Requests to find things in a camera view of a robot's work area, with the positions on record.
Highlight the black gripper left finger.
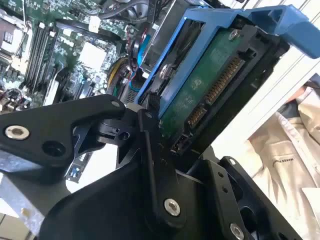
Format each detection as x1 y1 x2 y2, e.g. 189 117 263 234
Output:
0 92 188 230

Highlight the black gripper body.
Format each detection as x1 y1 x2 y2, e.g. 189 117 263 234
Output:
39 161 227 240

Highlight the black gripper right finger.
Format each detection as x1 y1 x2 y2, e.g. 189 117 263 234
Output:
198 149 305 240

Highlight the hard disk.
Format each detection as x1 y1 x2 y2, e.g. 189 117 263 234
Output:
136 6 320 157

